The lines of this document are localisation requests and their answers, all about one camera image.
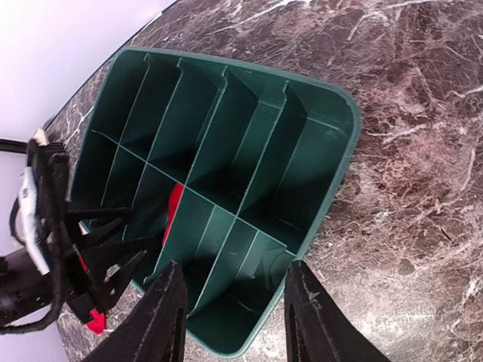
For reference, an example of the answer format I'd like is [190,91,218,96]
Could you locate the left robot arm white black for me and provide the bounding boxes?
[1,139,161,335]

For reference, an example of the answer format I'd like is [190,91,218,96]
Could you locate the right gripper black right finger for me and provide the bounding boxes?
[284,260,388,361]

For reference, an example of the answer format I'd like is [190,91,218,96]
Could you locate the green compartment tray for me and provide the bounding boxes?
[70,48,361,358]

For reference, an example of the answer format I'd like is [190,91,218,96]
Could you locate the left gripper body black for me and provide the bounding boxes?
[7,141,98,324]

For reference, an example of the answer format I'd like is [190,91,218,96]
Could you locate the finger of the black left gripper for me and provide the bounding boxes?
[71,241,162,313]

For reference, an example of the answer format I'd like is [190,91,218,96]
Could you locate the red santa sock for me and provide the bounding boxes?
[162,183,184,246]

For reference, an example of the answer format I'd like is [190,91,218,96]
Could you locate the white black finger of the left gripper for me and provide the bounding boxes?
[67,205,132,241]

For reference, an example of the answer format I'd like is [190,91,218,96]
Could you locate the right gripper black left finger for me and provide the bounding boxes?
[84,261,187,362]

